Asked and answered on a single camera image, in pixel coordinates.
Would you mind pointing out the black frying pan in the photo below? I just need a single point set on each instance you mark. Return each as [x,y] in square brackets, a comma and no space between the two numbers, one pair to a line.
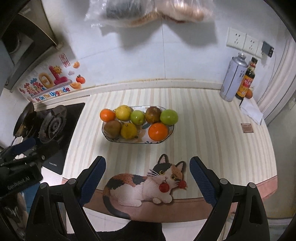
[23,124]

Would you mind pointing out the floral ceramic plate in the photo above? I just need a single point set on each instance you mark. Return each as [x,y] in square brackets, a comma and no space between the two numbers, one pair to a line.
[142,136]

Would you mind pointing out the white wall socket panel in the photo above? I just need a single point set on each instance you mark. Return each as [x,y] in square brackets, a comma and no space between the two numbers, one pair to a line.
[244,42]

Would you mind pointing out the yellow lemon front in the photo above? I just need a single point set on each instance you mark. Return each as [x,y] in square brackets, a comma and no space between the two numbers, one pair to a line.
[128,131]

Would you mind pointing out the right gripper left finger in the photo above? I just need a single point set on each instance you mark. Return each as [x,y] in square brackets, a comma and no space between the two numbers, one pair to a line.
[45,221]

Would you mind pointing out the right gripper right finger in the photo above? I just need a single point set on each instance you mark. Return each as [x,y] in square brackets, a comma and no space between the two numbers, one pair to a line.
[250,220]

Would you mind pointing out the grey gas canister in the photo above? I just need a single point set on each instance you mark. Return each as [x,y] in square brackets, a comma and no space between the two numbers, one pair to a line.
[235,72]

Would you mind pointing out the brown passion fruit back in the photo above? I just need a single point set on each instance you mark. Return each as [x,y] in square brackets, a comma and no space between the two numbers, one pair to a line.
[152,115]

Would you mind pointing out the black gas stove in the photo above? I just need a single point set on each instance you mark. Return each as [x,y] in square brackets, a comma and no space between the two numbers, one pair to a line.
[55,125]

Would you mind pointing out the range hood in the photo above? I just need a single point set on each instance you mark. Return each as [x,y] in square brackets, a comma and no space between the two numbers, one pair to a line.
[27,41]

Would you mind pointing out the green apple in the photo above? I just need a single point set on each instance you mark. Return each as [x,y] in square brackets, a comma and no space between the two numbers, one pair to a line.
[169,117]
[137,117]

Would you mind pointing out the yellow lemon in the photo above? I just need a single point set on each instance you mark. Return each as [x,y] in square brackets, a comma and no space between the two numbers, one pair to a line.
[128,131]
[123,113]

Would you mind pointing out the dark soy sauce bottle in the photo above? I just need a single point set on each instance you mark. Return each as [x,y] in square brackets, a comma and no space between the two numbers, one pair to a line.
[247,79]

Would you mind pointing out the colourful wall sticker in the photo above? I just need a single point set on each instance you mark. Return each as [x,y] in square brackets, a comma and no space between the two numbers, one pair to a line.
[56,76]

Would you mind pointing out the brown kiwi fruit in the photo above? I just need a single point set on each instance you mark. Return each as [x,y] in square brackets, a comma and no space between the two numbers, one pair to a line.
[112,129]

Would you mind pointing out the small brown card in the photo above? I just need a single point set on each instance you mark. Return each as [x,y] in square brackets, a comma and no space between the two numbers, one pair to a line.
[247,128]

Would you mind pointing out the yellow lemon back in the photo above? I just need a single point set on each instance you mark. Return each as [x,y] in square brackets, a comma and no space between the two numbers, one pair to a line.
[123,113]

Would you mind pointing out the orange tangerine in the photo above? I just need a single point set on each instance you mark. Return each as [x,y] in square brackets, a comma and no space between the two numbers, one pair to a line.
[107,115]
[158,131]

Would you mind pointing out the plastic bag with items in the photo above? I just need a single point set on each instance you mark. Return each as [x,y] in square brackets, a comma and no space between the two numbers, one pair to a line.
[134,13]

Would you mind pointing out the black wall adapter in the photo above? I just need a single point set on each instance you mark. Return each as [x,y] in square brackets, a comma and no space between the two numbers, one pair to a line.
[267,49]

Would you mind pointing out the white folded cloth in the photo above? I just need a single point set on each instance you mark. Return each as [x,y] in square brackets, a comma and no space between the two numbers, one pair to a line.
[251,109]

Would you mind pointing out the striped cat table mat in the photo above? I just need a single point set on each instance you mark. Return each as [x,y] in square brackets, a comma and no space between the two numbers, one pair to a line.
[208,128]

